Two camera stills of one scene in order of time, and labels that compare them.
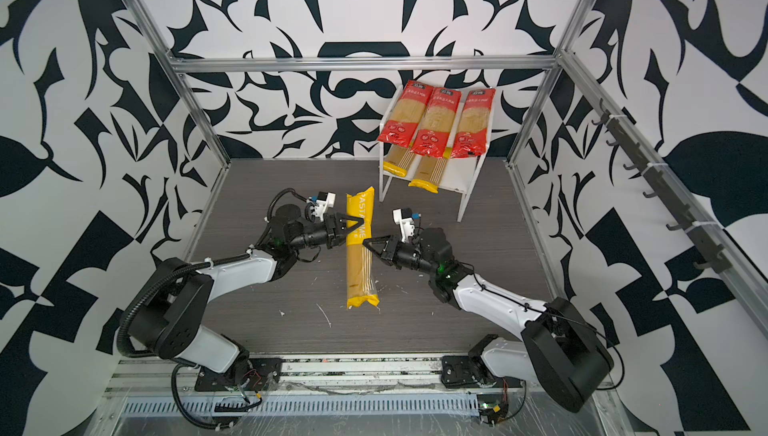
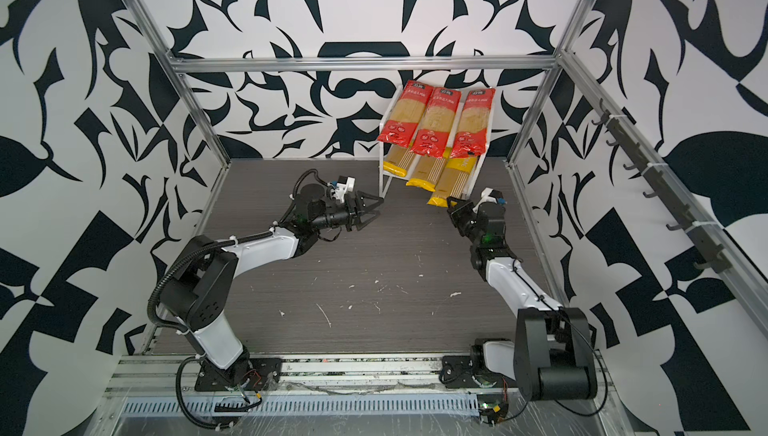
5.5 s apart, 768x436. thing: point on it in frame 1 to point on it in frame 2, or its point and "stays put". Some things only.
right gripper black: (395, 250) to (460, 214)
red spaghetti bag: (405, 114) stays put
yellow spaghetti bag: (360, 259) to (452, 180)
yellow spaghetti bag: (398, 160) stays put
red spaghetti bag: (434, 132) stays put
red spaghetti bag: (473, 126) stays put
